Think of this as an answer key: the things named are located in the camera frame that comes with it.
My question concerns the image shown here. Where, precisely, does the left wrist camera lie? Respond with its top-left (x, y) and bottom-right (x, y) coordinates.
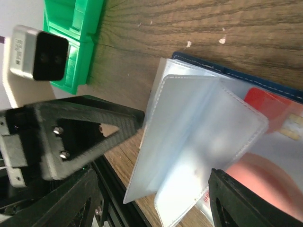
top-left (9, 25), bottom-right (70, 81)

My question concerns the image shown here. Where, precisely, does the green bin lower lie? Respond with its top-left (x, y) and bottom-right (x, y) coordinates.
top-left (48, 33), bottom-right (97, 95)

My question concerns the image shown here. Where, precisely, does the green bin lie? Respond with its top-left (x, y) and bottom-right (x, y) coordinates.
top-left (43, 0), bottom-right (104, 45)
top-left (48, 33), bottom-right (97, 95)

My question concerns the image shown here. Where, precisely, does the green bin upper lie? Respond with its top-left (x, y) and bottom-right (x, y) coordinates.
top-left (43, 0), bottom-right (104, 45)

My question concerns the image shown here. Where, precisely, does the blue card holder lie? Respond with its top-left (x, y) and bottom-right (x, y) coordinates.
top-left (124, 52), bottom-right (303, 227)

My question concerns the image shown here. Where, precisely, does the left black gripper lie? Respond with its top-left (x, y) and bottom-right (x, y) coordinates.
top-left (0, 96), bottom-right (144, 209)

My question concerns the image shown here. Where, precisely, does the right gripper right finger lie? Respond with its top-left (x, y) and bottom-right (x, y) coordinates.
top-left (208, 168), bottom-right (303, 227)

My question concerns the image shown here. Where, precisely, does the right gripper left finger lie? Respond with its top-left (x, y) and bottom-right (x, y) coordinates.
top-left (0, 169), bottom-right (101, 227)

